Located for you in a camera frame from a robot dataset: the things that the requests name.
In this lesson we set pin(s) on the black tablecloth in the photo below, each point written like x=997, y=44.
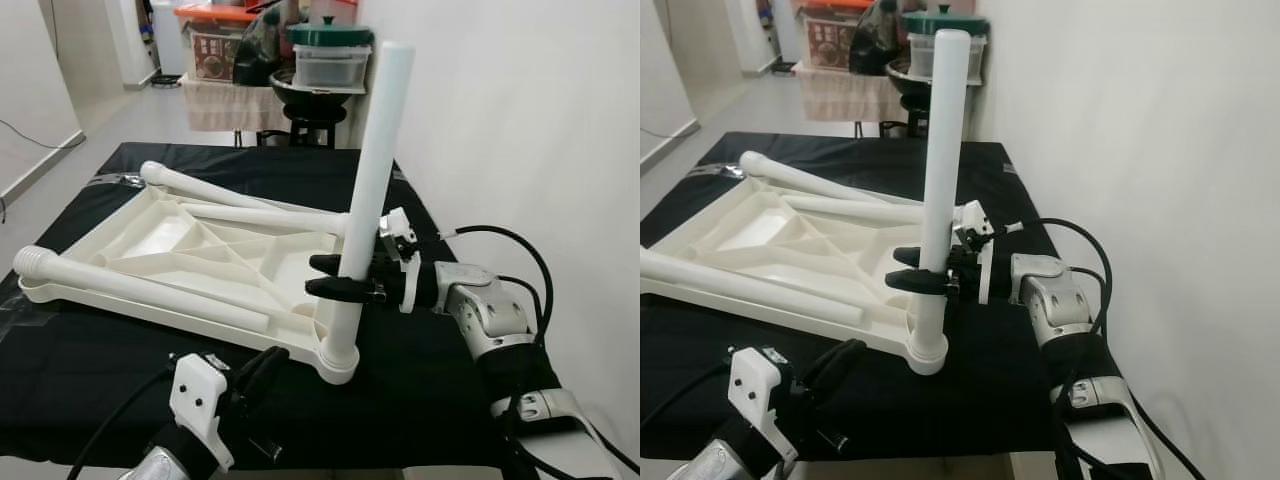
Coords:
x=990, y=400
x=420, y=400

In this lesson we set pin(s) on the green lid clear container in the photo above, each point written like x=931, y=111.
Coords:
x=330, y=65
x=915, y=55

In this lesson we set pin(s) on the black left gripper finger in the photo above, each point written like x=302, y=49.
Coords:
x=835, y=368
x=263, y=375

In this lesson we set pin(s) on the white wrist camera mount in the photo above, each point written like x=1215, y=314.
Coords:
x=400, y=225
x=755, y=390
x=195, y=395
x=975, y=215

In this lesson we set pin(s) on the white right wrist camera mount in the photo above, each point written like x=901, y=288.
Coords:
x=400, y=225
x=975, y=215

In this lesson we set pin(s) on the white plastic children table top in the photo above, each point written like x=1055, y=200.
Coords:
x=770, y=235
x=190, y=240

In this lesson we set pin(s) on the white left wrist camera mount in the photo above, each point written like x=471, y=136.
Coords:
x=755, y=390
x=195, y=395

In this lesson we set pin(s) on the black stool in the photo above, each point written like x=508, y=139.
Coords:
x=900, y=125
x=310, y=125

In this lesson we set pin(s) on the orange lid storage box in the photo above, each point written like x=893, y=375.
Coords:
x=210, y=55
x=830, y=40

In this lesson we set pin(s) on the black bag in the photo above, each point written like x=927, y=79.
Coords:
x=878, y=40
x=258, y=55

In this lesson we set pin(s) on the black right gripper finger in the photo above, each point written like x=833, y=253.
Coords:
x=918, y=282
x=908, y=257
x=340, y=290
x=326, y=264

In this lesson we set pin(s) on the white fridge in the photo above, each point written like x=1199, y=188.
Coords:
x=785, y=30
x=165, y=35

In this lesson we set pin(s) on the beige table cloth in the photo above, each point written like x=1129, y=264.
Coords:
x=840, y=95
x=220, y=105

